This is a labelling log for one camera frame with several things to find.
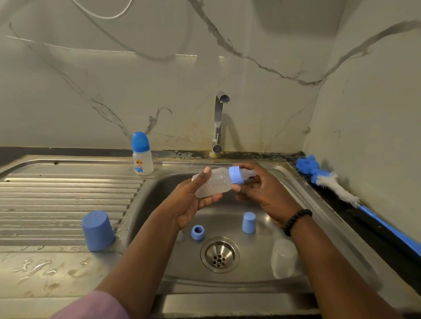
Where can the person's left hand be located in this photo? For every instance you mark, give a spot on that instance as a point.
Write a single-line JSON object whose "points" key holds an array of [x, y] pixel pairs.
{"points": [[181, 207]]}

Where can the person's right hand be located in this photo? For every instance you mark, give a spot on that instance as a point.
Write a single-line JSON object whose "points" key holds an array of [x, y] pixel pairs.
{"points": [[270, 194]]}

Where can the blue cylindrical bottle cap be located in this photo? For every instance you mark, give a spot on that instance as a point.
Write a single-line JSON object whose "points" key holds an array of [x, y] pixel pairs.
{"points": [[248, 223], [98, 231]]}

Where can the translucent bottle front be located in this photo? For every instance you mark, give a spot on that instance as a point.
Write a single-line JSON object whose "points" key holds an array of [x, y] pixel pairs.
{"points": [[214, 184]]}

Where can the translucent bottle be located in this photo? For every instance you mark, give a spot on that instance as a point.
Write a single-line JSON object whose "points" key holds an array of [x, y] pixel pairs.
{"points": [[214, 184], [284, 259]]}

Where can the blue and white bottle brush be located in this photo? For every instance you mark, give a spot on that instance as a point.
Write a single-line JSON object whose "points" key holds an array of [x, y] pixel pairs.
{"points": [[308, 164]]}

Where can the cartoon print baby bottle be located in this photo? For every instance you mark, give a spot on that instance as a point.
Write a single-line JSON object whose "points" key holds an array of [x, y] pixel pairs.
{"points": [[142, 161]]}

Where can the person's left forearm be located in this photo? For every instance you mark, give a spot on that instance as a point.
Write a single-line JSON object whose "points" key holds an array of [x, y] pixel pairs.
{"points": [[141, 269]]}

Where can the person's right forearm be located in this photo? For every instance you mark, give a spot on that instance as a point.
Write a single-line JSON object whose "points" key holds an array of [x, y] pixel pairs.
{"points": [[342, 273]]}

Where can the metal sink drain strainer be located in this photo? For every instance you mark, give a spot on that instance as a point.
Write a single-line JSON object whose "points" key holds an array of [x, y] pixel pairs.
{"points": [[220, 255]]}

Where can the chrome sink faucet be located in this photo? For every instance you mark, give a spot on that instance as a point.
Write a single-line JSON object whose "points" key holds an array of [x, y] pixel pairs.
{"points": [[217, 125]]}

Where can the pink shirt sleeve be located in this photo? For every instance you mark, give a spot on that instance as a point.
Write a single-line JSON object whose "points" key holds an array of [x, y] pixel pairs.
{"points": [[92, 306]]}

